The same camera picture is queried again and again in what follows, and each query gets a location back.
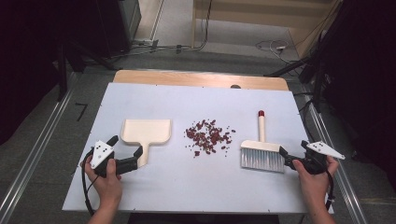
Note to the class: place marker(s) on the wooden table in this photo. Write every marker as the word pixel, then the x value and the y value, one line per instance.
pixel 186 79

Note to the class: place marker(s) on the dark curtain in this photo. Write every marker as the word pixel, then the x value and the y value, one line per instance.
pixel 367 77
pixel 25 62

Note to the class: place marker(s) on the metal floor rail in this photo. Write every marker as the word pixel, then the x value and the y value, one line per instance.
pixel 37 155
pixel 342 186

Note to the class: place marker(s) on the black cabinet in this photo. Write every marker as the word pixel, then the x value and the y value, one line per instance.
pixel 118 25

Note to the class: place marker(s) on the black metal stand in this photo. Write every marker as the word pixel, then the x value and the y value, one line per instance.
pixel 62 71
pixel 317 84

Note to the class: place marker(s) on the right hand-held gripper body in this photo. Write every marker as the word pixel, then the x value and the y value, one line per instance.
pixel 323 148

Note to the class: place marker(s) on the white board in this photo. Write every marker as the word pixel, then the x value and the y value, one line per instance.
pixel 193 183

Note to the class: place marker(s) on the person's left hand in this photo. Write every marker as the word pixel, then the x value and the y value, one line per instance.
pixel 107 189

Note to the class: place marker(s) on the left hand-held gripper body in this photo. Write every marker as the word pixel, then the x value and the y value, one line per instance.
pixel 101 152

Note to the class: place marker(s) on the person's right hand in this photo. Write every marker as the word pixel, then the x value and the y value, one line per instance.
pixel 316 186

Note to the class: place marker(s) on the pile of red crumbs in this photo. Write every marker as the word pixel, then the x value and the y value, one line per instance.
pixel 208 137

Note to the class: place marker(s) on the cream dustpan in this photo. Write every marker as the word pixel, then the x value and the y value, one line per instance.
pixel 146 130

